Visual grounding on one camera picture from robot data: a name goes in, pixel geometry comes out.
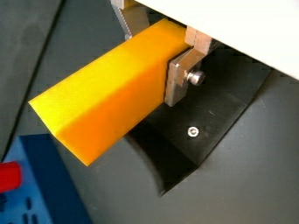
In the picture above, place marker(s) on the black curved fixture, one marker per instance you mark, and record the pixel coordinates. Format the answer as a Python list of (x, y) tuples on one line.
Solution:
[(177, 136)]

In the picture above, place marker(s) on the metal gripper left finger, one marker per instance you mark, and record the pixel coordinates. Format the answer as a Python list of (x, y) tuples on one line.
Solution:
[(131, 15)]

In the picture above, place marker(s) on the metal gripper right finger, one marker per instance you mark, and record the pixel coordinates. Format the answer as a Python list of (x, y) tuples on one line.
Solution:
[(180, 74)]

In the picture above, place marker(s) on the blue shape sorter board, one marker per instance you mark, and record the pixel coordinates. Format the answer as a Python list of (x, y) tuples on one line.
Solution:
[(45, 199)]

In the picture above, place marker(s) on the red hexagonal prism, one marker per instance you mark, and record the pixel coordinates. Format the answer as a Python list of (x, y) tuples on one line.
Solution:
[(9, 176)]

